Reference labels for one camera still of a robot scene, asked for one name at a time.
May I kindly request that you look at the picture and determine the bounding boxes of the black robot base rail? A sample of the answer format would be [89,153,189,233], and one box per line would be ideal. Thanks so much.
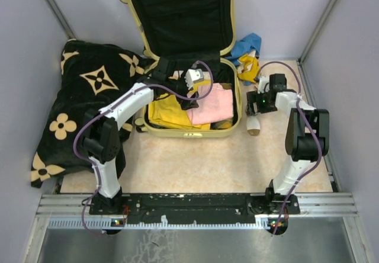
[89,191,300,224]

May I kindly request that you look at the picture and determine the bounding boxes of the white egg-shaped container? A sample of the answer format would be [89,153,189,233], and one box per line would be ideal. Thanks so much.
[246,116,261,136]

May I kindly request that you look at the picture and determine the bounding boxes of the blue crumpled cloth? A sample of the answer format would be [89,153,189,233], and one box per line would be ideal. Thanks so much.
[226,33,262,66]

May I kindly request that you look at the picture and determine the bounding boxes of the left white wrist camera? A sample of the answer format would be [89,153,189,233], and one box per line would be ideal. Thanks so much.
[184,69,204,90]

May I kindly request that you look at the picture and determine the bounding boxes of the yellow black plaid shirt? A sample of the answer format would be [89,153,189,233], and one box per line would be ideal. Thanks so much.
[210,118,233,130]

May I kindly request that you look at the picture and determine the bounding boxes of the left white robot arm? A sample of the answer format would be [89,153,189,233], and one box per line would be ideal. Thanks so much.
[73,60,208,214]

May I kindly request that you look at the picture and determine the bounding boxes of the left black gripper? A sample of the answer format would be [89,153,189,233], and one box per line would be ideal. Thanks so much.
[165,68,199,110]

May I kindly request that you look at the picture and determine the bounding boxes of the yellow suitcase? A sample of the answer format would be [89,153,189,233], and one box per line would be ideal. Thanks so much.
[120,0,242,138]

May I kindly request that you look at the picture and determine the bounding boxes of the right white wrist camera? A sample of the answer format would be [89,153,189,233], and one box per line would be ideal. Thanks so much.
[258,76,269,94]

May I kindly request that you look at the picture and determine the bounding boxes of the black floral fleece blanket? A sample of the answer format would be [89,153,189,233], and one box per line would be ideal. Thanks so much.
[30,39,153,188]

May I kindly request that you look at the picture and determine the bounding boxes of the yellow patterned cloth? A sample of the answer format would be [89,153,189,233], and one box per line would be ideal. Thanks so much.
[237,50,260,86]

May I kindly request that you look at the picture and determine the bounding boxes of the white cable duct strip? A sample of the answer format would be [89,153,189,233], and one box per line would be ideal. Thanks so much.
[47,216,270,230]

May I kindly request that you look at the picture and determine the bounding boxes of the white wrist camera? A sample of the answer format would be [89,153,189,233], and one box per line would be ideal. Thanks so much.
[258,76,269,94]
[184,69,204,90]

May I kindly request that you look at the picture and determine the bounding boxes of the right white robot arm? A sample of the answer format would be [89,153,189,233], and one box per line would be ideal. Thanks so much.
[246,73,329,213]

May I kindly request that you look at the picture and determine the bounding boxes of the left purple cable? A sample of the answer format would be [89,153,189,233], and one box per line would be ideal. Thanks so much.
[72,60,214,237]

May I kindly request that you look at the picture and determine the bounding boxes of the yellow pants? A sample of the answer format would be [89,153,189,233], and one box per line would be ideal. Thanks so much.
[147,94,211,130]

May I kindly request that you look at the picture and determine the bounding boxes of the pink towel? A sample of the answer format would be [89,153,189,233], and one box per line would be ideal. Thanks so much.
[187,83,234,126]

